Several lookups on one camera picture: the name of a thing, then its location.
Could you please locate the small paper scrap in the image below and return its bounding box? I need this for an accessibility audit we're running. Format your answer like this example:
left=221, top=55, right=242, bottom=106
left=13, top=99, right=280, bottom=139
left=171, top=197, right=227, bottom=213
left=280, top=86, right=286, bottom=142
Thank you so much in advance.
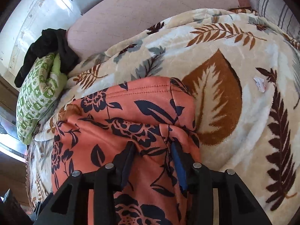
left=253, top=77, right=266, bottom=93

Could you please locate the green white checkered pillow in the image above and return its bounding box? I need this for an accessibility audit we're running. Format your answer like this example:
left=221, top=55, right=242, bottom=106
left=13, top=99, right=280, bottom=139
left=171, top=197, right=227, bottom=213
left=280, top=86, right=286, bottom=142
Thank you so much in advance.
left=16, top=53, right=67, bottom=145

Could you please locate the pink bolster pillow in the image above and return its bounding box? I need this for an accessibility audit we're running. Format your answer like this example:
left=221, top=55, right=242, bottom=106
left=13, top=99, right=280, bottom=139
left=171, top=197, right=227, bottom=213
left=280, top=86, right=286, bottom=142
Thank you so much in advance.
left=67, top=0, right=250, bottom=59

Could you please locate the black garment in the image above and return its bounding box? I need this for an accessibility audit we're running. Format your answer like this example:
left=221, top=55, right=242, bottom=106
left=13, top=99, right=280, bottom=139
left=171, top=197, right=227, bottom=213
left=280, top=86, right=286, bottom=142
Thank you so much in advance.
left=14, top=28, right=79, bottom=88

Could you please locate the brown door stained glass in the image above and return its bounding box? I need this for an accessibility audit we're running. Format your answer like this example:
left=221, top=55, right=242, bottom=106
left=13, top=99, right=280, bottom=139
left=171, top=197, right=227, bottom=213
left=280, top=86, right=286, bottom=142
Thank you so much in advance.
left=1, top=78, right=29, bottom=206

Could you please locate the orange floral garment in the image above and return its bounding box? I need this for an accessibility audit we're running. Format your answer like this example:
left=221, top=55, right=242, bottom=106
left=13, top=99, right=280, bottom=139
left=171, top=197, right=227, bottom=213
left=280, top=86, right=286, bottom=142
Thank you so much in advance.
left=51, top=77, right=200, bottom=224

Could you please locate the striped pillow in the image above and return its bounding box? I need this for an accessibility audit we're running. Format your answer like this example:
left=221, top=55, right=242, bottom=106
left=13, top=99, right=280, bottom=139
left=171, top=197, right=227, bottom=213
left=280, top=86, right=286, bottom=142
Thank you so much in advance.
left=257, top=0, right=299, bottom=41

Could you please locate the cream leaf-pattern blanket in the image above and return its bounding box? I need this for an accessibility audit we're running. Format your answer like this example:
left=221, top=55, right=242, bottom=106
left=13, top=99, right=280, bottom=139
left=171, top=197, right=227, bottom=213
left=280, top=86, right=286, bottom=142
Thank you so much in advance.
left=26, top=9, right=299, bottom=224

